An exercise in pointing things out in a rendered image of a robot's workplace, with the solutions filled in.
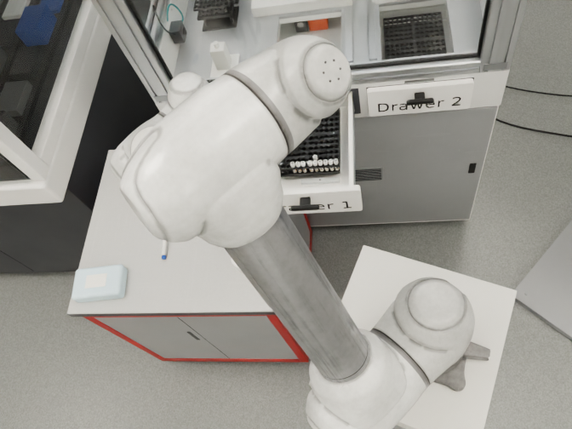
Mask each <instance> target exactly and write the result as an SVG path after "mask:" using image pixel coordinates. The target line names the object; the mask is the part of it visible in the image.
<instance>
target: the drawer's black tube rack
mask: <svg viewBox="0 0 572 429"><path fill-rule="evenodd" d="M313 155H317V162H318V160H322V161H323V160H324V159H326V160H327V161H329V160H330V159H332V160H333V161H334V159H338V160H339V170H335V167H334V170H333V171H331V170H330V168H329V171H325V168H323V169H324V171H320V169H318V172H316V171H315V169H313V170H314V171H313V172H310V169H306V170H307V171H306V172H305V173H304V172H303V169H302V172H301V173H299V172H298V169H297V172H296V173H294V172H293V170H280V175H281V177H288V176H302V175H315V174H340V108H339V109H338V110H337V111H336V112H335V113H334V114H333V115H331V116H329V117H326V118H323V119H322V120H321V123H320V124H319V125H318V126H317V127H316V128H315V129H314V130H313V131H312V132H311V133H310V134H309V135H308V136H307V137H306V138H305V139H304V140H303V141H302V142H301V143H300V144H299V145H298V146H297V147H296V148H295V149H294V150H293V151H292V152H291V153H290V154H289V155H288V156H287V157H286V158H285V159H284V160H283V161H282V162H281V163H279V164H282V163H291V162H295V163H296V162H301V161H304V162H305V163H306V167H307V162H308V161H312V162H313V161H314V160H313Z"/></svg>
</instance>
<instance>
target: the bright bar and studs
mask: <svg viewBox="0 0 572 429"><path fill-rule="evenodd" d="M330 183H340V177H328V178H314V179H301V184H302V185H316V184H330Z"/></svg>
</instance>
